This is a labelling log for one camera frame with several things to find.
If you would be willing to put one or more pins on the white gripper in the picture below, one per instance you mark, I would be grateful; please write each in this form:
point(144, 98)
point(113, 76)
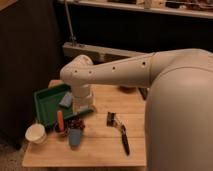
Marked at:
point(82, 97)

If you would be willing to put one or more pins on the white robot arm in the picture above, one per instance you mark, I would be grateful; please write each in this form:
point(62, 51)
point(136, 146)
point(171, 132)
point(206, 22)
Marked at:
point(179, 106)

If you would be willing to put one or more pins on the blue plastic cup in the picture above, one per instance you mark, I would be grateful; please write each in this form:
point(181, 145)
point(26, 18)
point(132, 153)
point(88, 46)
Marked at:
point(74, 137)

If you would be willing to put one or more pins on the white paper cup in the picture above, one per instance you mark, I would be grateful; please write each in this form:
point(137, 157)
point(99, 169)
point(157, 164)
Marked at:
point(36, 133)

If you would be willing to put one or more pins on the orange carrot toy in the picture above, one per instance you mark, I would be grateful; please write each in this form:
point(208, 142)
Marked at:
point(60, 120)

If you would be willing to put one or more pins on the green plastic tray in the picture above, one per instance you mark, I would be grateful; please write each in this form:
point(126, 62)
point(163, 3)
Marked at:
point(47, 104)

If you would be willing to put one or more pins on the purple bowl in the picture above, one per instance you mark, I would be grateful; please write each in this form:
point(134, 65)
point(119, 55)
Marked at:
point(127, 90)

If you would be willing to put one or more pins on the low white shelf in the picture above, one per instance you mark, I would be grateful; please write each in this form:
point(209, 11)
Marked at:
point(89, 54)

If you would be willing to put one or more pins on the black remote control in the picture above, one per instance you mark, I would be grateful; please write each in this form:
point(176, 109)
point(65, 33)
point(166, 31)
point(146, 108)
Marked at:
point(144, 93)

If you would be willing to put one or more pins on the metal lamp pole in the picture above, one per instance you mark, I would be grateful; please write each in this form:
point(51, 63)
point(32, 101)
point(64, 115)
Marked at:
point(72, 36)

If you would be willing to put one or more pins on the black handled brush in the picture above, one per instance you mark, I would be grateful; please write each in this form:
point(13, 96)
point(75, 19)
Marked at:
point(113, 121)

